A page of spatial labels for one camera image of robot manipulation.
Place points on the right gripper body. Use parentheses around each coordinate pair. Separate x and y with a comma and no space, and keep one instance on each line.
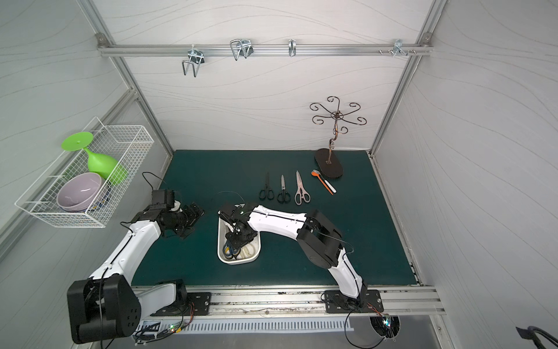
(237,238)

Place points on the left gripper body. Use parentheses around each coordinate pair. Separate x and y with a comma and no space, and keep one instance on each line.
(187,219)

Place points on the blue yellow handled scissors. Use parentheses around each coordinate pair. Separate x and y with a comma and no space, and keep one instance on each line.
(230,253)

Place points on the large black scissors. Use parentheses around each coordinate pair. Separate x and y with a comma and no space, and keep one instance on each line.
(267,192)

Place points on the white storage box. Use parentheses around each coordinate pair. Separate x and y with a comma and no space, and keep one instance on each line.
(225,228)

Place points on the black handled steel scissors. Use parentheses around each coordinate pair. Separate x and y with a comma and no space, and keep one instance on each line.
(284,196)

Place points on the pink scissors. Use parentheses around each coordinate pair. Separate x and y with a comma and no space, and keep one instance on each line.
(301,195)

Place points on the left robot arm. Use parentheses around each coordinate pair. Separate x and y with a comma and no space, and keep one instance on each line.
(104,306)

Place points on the cream white scissors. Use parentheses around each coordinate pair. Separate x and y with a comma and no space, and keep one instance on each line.
(249,251)

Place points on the orange spoon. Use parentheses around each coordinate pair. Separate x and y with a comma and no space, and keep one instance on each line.
(323,184)

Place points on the green plastic goblet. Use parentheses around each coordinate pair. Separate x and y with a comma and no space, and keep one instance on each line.
(104,165)

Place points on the white vent strip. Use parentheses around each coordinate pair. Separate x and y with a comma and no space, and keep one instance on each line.
(204,325)

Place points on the brown metal hook stand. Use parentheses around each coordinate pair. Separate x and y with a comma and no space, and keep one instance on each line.
(325,158)

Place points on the lilac bowl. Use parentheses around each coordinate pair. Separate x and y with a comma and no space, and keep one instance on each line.
(78,193)

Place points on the double prong metal hook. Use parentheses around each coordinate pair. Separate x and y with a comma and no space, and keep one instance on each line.
(195,58)

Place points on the looped metal hook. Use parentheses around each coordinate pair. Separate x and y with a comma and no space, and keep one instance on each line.
(241,48)

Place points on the small metal hook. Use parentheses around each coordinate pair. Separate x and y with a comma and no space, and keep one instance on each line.
(292,48)

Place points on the round black fan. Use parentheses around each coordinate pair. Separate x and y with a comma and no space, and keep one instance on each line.
(386,326)

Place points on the right end metal hook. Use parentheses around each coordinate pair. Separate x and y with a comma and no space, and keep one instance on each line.
(398,50)

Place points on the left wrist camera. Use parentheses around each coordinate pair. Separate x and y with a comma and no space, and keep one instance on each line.
(164,199)

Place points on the white wire basket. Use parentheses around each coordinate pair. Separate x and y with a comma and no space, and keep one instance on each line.
(128,144)

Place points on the aluminium top rail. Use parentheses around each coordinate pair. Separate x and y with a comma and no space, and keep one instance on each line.
(260,50)

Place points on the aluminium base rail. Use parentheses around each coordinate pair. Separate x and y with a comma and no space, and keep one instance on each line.
(283,301)

